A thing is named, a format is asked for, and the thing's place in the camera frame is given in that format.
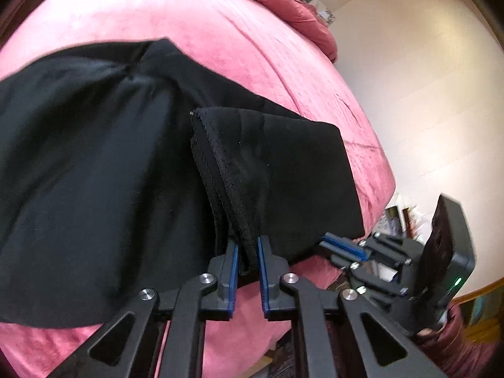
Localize wooden furniture rim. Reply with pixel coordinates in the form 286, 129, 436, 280
453, 281, 504, 308

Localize printed book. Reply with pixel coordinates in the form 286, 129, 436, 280
374, 204, 411, 242

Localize bed with pink sheet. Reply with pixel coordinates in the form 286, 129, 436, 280
0, 0, 396, 378

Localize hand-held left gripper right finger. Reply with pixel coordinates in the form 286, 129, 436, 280
257, 236, 450, 378

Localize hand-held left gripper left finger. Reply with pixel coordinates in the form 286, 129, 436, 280
51, 236, 241, 378

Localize red duvet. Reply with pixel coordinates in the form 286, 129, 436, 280
197, 0, 339, 64

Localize black pants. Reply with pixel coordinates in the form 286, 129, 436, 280
0, 37, 365, 329

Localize person's right forearm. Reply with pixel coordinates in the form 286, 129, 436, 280
409, 305, 479, 378

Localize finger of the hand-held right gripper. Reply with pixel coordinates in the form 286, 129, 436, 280
321, 232, 413, 265
318, 242, 408, 297

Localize white floral board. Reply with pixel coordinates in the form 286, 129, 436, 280
317, 3, 336, 25

